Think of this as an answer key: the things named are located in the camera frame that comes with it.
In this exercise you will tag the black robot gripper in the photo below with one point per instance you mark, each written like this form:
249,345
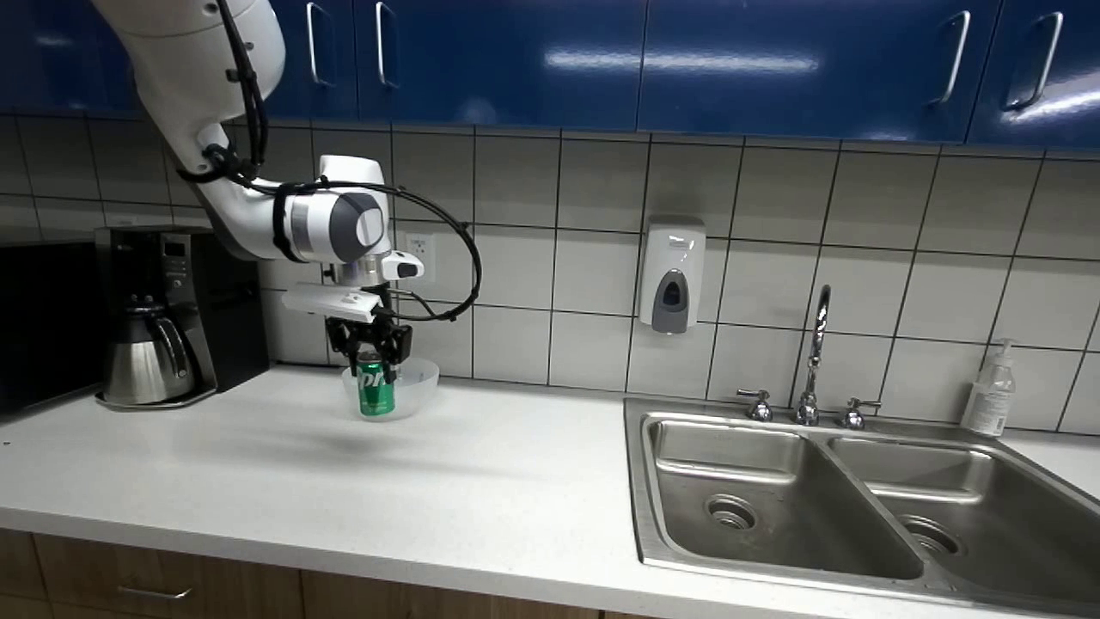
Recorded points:
355,320

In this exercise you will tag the green soda can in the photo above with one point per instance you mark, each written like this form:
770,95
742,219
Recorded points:
373,381

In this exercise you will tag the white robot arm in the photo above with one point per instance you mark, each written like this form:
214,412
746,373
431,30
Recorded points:
205,71

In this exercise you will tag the clear plastic bowl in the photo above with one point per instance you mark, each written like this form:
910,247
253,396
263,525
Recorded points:
414,387

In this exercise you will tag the black steel coffee maker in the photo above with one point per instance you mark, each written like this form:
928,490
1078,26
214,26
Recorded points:
208,294

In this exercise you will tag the stainless steel carafe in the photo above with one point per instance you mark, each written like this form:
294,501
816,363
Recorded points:
150,359

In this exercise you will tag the black silver microwave oven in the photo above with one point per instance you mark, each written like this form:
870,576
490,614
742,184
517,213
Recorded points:
53,325

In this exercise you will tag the chrome sink faucet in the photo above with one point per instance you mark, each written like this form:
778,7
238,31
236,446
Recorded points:
808,411

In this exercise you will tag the stainless steel double sink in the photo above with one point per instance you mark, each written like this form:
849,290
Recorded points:
894,509

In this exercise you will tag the clear soap pump bottle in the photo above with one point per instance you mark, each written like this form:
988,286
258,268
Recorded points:
991,396

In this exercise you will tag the blue upper cabinets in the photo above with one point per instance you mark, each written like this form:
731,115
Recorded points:
988,72

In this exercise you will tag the white wall power outlet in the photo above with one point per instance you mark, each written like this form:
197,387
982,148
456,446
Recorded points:
423,247

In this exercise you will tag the white wall soap dispenser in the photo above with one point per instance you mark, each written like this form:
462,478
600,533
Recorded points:
670,277

